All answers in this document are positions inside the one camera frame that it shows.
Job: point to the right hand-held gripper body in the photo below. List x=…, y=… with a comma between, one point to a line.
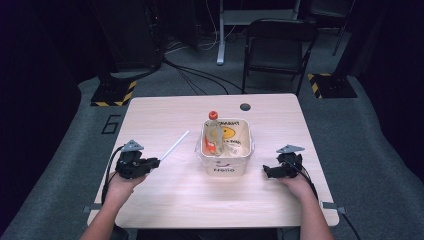
x=290, y=163

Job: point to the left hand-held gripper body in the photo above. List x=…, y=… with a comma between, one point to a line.
x=131, y=163

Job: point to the white straw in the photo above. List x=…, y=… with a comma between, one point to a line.
x=174, y=145

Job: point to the white square bin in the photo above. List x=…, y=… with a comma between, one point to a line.
x=225, y=166

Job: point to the clear bottle with red cap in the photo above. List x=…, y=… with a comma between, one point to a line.
x=213, y=138

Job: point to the person's right hand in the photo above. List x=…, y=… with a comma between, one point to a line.
x=295, y=188

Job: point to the person's left hand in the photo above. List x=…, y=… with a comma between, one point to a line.
x=120, y=190

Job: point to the smiley print plastic bag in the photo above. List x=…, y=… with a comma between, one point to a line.
x=235, y=136

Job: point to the grey table clamp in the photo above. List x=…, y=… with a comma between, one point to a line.
x=88, y=209
x=331, y=206

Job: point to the black folding chair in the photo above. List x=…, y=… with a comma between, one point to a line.
x=276, y=50

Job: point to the black cabinet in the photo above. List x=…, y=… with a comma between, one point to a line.
x=130, y=33

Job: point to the black yellow striped base plate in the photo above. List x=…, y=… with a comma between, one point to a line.
x=331, y=86
x=111, y=93

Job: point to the white desk frame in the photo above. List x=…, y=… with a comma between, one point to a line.
x=220, y=40

